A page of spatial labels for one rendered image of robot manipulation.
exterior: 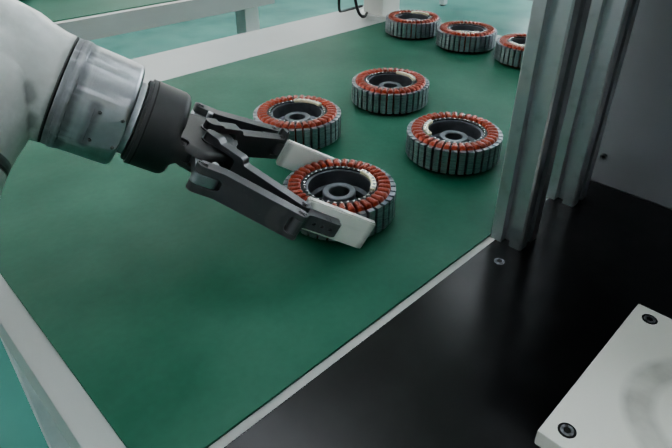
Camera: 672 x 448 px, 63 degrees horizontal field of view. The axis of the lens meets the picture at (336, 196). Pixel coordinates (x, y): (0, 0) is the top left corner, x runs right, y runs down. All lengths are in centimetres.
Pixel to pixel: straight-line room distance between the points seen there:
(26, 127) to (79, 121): 4
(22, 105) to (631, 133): 53
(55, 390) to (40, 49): 24
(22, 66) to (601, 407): 44
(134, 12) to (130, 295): 107
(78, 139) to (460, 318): 32
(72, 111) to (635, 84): 49
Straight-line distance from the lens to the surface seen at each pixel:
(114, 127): 46
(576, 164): 56
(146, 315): 47
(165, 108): 47
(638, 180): 62
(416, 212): 57
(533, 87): 45
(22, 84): 45
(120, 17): 147
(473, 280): 46
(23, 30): 46
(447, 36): 108
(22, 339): 49
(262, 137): 56
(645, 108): 60
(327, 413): 36
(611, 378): 40
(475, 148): 63
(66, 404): 43
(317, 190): 57
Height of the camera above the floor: 106
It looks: 31 degrees down
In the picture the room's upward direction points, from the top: straight up
